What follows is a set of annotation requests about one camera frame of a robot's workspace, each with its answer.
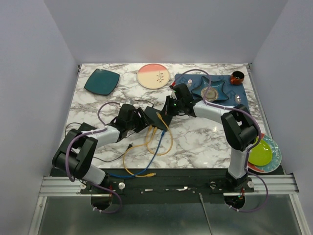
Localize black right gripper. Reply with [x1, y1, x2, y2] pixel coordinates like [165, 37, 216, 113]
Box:
[159, 95, 183, 117]

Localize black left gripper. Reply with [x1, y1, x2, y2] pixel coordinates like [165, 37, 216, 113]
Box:
[127, 107, 155, 134]

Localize yellow ethernet cable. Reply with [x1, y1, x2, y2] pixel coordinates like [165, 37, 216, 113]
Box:
[145, 111, 174, 156]
[122, 125, 157, 177]

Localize black network switch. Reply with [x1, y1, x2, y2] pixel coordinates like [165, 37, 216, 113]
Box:
[144, 106, 173, 131]

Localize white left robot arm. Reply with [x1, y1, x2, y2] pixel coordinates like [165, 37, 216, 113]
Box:
[52, 104, 152, 193]

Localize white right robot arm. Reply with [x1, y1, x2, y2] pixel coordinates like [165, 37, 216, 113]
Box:
[161, 84, 261, 192]

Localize blue star-shaped dish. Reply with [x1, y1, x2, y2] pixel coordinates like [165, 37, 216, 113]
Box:
[191, 76, 229, 102]

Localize silver fork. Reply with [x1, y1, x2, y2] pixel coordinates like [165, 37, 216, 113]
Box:
[187, 79, 192, 88]

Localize pink and cream round plate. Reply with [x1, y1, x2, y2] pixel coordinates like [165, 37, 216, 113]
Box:
[136, 63, 170, 89]

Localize teal square plate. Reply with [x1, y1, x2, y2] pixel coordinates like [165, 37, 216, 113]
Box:
[84, 69, 120, 96]

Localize black power adapter brick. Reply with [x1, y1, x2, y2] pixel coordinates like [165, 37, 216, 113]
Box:
[78, 122, 97, 132]

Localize silver spoon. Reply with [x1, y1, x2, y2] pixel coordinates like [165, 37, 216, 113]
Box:
[234, 94, 241, 104]

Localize blue cloth placemat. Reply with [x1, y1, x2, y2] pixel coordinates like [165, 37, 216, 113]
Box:
[175, 74, 249, 108]

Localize orange-brown mug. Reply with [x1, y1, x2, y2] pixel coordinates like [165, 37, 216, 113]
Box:
[230, 71, 245, 86]

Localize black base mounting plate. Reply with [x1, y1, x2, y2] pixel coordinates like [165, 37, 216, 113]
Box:
[40, 168, 294, 207]

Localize red rimmed plate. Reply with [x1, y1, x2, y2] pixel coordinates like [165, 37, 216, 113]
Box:
[248, 133, 265, 171]

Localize lime green plate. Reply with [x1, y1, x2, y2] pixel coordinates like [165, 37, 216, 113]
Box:
[248, 139, 272, 166]

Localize light blue patterned plate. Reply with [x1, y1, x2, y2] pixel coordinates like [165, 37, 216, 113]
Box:
[258, 135, 282, 173]

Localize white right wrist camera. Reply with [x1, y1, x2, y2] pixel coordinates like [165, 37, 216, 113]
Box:
[171, 89, 177, 99]

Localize black power cord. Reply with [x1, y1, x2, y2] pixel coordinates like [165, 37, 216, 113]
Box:
[65, 99, 155, 163]

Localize blue ethernet cable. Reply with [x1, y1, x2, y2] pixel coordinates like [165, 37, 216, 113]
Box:
[107, 130, 167, 178]

